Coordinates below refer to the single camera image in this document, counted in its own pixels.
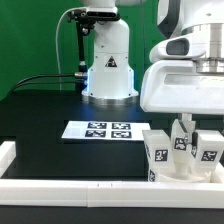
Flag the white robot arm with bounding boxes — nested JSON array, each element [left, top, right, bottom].
[[82, 0, 224, 115]]

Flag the white round stool seat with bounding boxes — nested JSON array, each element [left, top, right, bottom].
[[148, 168, 211, 183]]

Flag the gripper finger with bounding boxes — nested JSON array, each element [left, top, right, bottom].
[[178, 113, 192, 145], [191, 131, 198, 148]]

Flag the grey cable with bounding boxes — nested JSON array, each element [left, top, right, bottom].
[[54, 7, 88, 91]]

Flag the black cables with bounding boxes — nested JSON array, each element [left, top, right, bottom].
[[9, 73, 88, 94]]

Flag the white U-shaped frame fence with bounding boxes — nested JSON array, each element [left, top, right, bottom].
[[0, 141, 224, 209]]

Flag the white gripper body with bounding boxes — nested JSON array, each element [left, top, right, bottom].
[[140, 36, 224, 115]]

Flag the white marker tag sheet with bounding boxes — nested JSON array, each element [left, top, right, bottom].
[[62, 121, 150, 141]]

